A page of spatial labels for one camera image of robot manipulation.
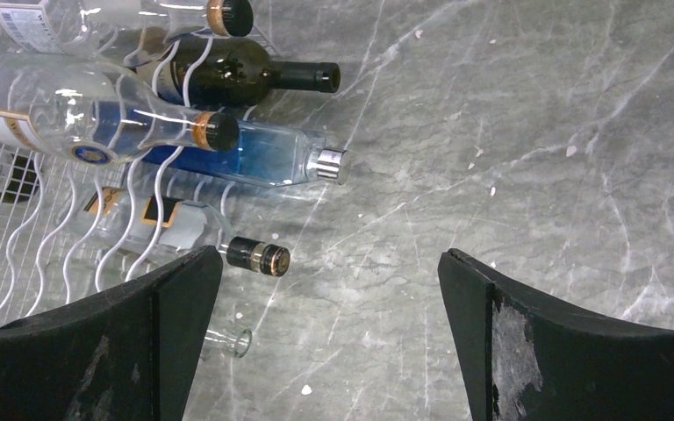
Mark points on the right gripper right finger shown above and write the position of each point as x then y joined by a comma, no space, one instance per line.
527,355

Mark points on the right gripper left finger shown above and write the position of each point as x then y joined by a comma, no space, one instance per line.
127,353

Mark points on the clear bottle blue emblem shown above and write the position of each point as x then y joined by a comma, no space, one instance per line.
96,112

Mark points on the clear bottle cork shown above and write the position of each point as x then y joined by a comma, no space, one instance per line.
121,28

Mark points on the small clear glass bottle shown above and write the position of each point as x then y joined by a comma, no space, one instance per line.
232,341

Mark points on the clear bottle black gold cap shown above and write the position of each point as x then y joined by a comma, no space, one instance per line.
167,230

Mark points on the dark green wine bottle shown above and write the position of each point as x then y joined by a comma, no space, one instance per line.
233,72

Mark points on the white wire wine rack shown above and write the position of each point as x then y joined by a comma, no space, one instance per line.
42,265

